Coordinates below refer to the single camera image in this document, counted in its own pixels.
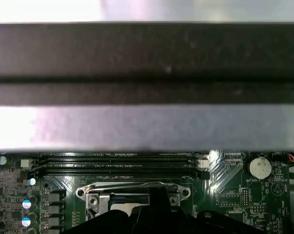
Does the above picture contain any silver coin cell battery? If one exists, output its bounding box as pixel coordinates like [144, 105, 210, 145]
[245, 156, 273, 180]

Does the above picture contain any metal locking lever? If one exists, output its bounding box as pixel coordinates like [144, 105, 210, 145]
[89, 180, 169, 193]

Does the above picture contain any black PC case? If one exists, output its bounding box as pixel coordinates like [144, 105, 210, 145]
[0, 20, 294, 154]

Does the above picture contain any metal socket cover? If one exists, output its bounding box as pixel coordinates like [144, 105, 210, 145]
[95, 192, 150, 220]

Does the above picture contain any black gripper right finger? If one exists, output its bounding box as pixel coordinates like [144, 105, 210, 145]
[158, 187, 267, 234]

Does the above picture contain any CPU socket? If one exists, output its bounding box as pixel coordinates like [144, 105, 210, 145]
[76, 180, 192, 234]

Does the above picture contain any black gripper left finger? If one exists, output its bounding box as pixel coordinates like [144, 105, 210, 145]
[63, 187, 162, 234]

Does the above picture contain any green motherboard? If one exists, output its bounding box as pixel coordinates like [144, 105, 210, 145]
[0, 150, 291, 234]

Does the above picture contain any silver CPU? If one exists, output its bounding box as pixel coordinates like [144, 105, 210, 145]
[110, 195, 150, 216]

